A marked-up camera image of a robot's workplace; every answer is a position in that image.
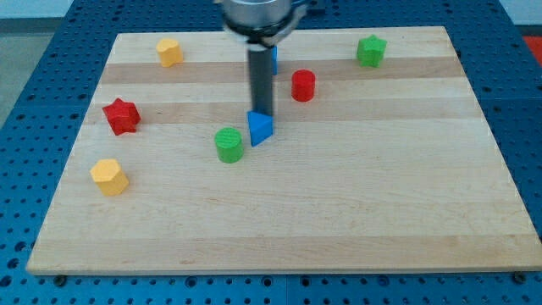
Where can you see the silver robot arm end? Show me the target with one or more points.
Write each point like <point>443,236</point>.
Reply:
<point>262,24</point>

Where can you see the yellow hexagon block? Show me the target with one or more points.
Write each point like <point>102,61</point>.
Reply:
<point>109,177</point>

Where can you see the blue triangle block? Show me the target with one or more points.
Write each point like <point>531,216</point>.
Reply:
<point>261,127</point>

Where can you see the green cylinder block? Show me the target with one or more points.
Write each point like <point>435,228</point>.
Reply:
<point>228,142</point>

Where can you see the red cylinder block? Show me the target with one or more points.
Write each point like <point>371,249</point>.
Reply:
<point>303,82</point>

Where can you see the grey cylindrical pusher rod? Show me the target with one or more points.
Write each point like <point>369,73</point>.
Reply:
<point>261,72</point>

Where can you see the blue cube block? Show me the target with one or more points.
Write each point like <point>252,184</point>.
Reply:
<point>275,60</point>

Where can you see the wooden board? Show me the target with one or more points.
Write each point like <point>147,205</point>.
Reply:
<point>386,170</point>

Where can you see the green star block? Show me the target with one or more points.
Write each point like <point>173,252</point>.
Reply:
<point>370,51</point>

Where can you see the red star block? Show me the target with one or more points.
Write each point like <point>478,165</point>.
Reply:
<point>123,117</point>

